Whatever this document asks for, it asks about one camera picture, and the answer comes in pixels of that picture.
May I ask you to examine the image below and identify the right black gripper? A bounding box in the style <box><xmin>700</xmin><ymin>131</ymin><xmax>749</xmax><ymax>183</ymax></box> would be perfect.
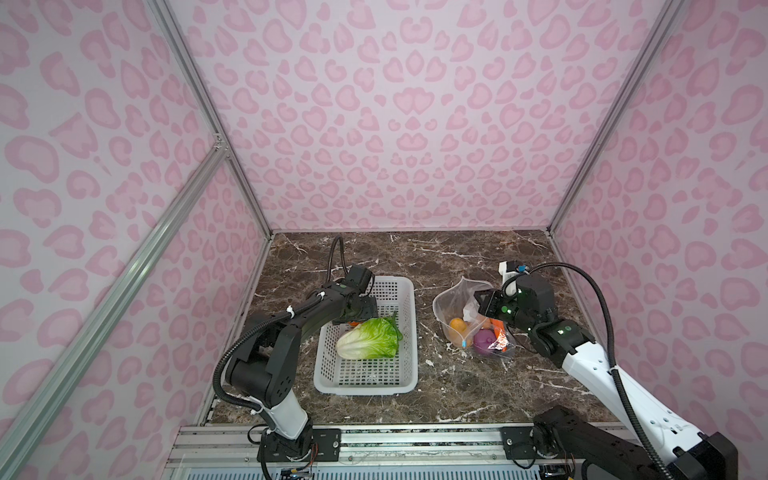
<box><xmin>470</xmin><ymin>287</ymin><xmax>537</xmax><ymax>334</ymax></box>

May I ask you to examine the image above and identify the orange carrot toy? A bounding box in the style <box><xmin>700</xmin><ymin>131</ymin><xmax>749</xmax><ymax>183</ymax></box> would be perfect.
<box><xmin>489</xmin><ymin>319</ymin><xmax>509</xmax><ymax>352</ymax></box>

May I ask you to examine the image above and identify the green lettuce toy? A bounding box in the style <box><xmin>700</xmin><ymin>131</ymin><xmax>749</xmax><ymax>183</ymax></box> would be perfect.
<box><xmin>336</xmin><ymin>315</ymin><xmax>403</xmax><ymax>360</ymax></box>

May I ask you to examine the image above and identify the purple onion toy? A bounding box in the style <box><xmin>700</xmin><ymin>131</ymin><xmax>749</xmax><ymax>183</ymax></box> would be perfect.
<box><xmin>473</xmin><ymin>329</ymin><xmax>496</xmax><ymax>356</ymax></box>

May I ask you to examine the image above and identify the white perforated plastic basket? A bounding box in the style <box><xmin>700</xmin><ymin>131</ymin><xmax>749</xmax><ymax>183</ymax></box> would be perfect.
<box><xmin>314</xmin><ymin>276</ymin><xmax>418</xmax><ymax>396</ymax></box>

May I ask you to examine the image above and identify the clear zip top bag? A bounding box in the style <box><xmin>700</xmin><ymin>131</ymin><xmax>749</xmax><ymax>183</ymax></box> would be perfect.
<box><xmin>432</xmin><ymin>277</ymin><xmax>517</xmax><ymax>357</ymax></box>

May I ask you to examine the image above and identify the yellow potato toy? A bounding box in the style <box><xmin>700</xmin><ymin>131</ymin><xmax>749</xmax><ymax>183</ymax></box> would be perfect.
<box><xmin>449</xmin><ymin>318</ymin><xmax>468</xmax><ymax>334</ymax></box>

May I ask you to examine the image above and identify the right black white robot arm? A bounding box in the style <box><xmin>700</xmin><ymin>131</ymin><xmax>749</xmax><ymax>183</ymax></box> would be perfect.
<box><xmin>473</xmin><ymin>268</ymin><xmax>738</xmax><ymax>479</ymax></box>

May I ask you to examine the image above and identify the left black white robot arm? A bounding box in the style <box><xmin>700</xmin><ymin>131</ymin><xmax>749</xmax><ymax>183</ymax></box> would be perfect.
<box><xmin>212</xmin><ymin>265</ymin><xmax>377</xmax><ymax>441</ymax></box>

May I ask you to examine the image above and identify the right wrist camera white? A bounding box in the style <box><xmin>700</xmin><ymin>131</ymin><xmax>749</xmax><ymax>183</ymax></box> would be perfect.
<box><xmin>498</xmin><ymin>261</ymin><xmax>529</xmax><ymax>297</ymax></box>

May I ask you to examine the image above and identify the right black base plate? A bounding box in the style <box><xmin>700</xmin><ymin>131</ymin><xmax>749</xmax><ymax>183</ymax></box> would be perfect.
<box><xmin>500</xmin><ymin>425</ymin><xmax>564</xmax><ymax>461</ymax></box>

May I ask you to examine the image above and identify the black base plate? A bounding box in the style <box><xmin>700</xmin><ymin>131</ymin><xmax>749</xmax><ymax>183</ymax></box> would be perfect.
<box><xmin>257</xmin><ymin>425</ymin><xmax>342</xmax><ymax>463</ymax></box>
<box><xmin>500</xmin><ymin>425</ymin><xmax>564</xmax><ymax>461</ymax></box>

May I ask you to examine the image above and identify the left black corrugated cable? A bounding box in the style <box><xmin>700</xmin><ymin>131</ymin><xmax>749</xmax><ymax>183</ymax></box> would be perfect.
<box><xmin>211</xmin><ymin>236</ymin><xmax>349</xmax><ymax>414</ymax></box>

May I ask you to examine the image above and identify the black corrugated cable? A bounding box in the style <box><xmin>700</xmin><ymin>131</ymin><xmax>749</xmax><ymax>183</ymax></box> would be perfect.
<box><xmin>211</xmin><ymin>236</ymin><xmax>349</xmax><ymax>414</ymax></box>
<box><xmin>509</xmin><ymin>262</ymin><xmax>676</xmax><ymax>480</ymax></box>

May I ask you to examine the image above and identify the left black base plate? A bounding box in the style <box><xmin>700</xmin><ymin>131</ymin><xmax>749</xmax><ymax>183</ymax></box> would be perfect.
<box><xmin>257</xmin><ymin>425</ymin><xmax>342</xmax><ymax>463</ymax></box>

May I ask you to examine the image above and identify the aluminium front rail frame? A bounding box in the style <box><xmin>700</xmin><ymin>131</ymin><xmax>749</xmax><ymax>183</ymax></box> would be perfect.
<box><xmin>161</xmin><ymin>423</ymin><xmax>583</xmax><ymax>479</ymax></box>

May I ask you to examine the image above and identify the right black corrugated cable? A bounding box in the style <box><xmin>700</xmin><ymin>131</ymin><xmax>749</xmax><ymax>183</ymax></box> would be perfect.
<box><xmin>509</xmin><ymin>262</ymin><xmax>676</xmax><ymax>480</ymax></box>

